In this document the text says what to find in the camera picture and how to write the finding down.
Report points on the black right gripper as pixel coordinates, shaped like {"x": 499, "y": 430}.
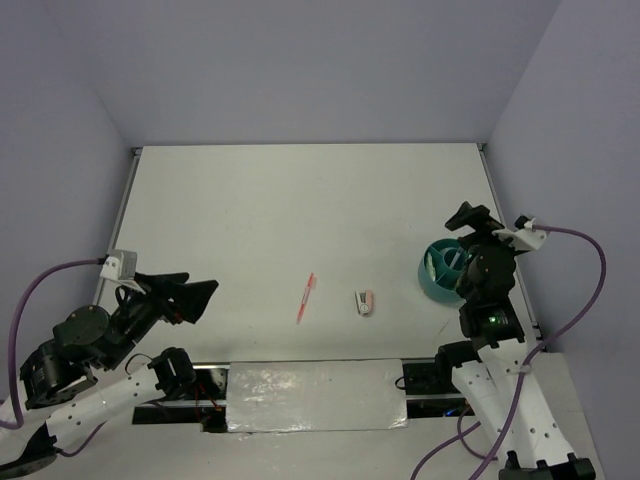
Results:
{"x": 477, "y": 216}

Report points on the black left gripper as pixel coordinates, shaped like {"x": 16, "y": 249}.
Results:
{"x": 190, "y": 300}

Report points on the green translucent highlighter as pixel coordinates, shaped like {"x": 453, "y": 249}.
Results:
{"x": 430, "y": 268}

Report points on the pink mini stapler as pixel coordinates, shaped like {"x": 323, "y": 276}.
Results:
{"x": 364, "y": 301}

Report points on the pink red gel pen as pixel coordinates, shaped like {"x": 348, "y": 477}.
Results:
{"x": 310, "y": 285}

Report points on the blue ballpoint pen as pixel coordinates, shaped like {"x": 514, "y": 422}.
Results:
{"x": 454, "y": 258}

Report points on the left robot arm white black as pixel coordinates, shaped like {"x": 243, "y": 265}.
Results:
{"x": 56, "y": 399}

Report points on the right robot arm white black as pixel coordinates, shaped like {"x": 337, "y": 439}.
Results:
{"x": 493, "y": 366}

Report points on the teal round divided organizer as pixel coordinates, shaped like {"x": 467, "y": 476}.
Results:
{"x": 443, "y": 290}

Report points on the silver foil covered panel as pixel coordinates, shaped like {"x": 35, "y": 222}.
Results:
{"x": 324, "y": 396}

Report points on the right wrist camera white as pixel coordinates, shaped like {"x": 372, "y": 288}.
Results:
{"x": 526, "y": 236}

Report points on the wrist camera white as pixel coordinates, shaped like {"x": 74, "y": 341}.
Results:
{"x": 526, "y": 236}
{"x": 119, "y": 267}

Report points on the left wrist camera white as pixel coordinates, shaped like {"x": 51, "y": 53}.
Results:
{"x": 119, "y": 267}

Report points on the aluminium table edge rail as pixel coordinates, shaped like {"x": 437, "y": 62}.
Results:
{"x": 519, "y": 296}

